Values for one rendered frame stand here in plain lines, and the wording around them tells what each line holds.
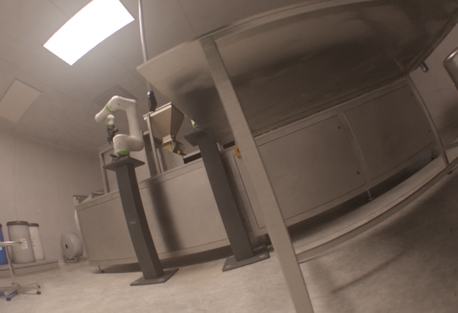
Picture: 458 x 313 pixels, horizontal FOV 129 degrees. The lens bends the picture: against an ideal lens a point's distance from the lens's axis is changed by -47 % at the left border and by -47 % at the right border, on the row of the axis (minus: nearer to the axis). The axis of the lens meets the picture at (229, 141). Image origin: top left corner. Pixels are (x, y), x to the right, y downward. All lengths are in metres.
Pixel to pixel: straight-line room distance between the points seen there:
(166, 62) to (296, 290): 0.46
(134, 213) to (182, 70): 1.25
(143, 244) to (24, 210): 3.51
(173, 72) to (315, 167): 1.26
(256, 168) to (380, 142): 1.55
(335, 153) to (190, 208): 1.18
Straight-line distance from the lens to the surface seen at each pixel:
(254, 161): 0.28
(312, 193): 1.51
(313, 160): 1.53
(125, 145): 1.69
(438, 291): 0.60
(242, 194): 1.49
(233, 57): 0.47
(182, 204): 1.63
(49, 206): 5.00
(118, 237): 2.07
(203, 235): 1.60
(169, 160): 2.00
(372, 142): 1.73
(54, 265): 3.73
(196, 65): 0.45
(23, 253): 3.57
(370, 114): 1.80
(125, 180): 1.60
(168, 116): 2.11
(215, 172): 1.33
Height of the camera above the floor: 0.40
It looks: 17 degrees up
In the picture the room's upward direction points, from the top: 19 degrees counter-clockwise
